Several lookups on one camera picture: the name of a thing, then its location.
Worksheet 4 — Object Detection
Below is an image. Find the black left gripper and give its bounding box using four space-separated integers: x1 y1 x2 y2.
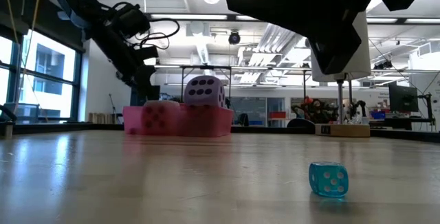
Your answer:
98 24 160 98

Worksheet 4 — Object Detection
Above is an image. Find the large pink foam die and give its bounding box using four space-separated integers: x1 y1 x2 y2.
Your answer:
142 100 182 136

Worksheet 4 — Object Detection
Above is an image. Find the large purple foam die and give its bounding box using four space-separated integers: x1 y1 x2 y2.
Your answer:
184 75 227 109

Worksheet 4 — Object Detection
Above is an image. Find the pink translucent plastic bin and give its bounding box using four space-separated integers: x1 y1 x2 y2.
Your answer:
122 102 234 138

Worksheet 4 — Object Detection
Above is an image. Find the black computer monitor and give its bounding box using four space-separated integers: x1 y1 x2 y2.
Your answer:
129 85 162 107
388 84 419 113

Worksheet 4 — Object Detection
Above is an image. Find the wooden block stack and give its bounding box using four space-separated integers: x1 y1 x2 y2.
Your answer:
88 112 116 124

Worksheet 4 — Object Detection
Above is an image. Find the white shade table lamp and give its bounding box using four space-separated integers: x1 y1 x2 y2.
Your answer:
310 10 372 138

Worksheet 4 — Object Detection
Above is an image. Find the black office chair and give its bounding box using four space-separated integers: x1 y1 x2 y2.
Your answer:
287 117 316 129

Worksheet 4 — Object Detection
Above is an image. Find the black slanted bar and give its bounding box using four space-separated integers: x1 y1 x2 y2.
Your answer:
0 104 18 124

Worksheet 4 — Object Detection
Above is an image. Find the small blue die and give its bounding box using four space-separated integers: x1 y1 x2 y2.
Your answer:
308 161 349 198

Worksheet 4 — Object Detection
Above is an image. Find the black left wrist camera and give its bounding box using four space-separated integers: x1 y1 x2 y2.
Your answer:
111 2 151 39

